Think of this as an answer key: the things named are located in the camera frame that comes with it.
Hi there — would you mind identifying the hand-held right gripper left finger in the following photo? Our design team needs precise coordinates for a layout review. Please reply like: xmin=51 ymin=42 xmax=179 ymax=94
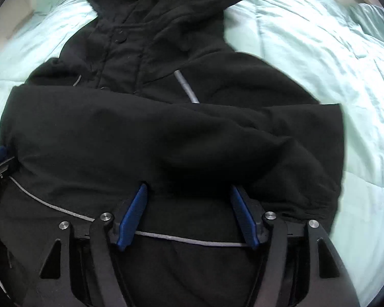
xmin=22 ymin=184 xmax=148 ymax=307

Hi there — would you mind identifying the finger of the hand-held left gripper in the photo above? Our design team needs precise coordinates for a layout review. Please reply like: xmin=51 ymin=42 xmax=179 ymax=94
xmin=0 ymin=146 xmax=18 ymax=206

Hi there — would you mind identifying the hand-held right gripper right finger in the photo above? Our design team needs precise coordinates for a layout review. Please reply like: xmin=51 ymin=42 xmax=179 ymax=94
xmin=230 ymin=184 xmax=360 ymax=307

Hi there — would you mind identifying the black hooded jacket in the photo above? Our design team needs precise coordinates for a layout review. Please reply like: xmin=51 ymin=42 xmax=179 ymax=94
xmin=0 ymin=0 xmax=345 ymax=307

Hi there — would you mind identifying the mint green quilt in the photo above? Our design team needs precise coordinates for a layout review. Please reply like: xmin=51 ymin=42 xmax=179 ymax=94
xmin=0 ymin=0 xmax=384 ymax=307

